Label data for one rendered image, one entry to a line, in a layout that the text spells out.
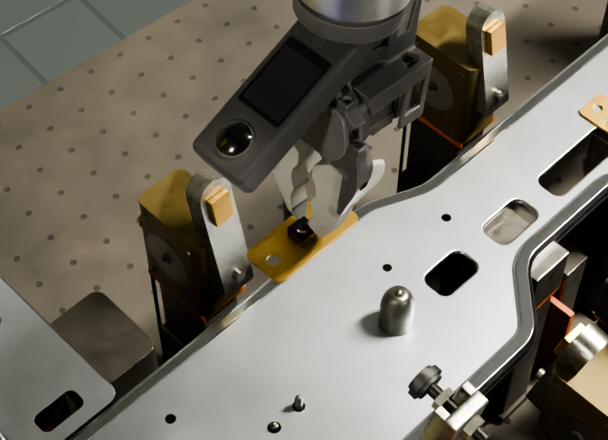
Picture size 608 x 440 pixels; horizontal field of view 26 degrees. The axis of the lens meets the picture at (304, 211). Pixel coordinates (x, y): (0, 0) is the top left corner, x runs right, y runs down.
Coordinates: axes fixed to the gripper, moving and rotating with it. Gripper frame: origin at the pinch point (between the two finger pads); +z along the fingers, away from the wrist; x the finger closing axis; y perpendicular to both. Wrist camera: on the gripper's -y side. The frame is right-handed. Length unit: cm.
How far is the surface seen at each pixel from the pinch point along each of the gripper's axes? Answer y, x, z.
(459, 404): 1.1, -15.5, 7.6
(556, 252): 32.1, -5.0, 25.0
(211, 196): 6.0, 16.3, 15.7
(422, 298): 18.2, 0.1, 25.2
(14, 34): 69, 147, 120
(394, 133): 54, 32, 52
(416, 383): -1.1, -13.0, 5.5
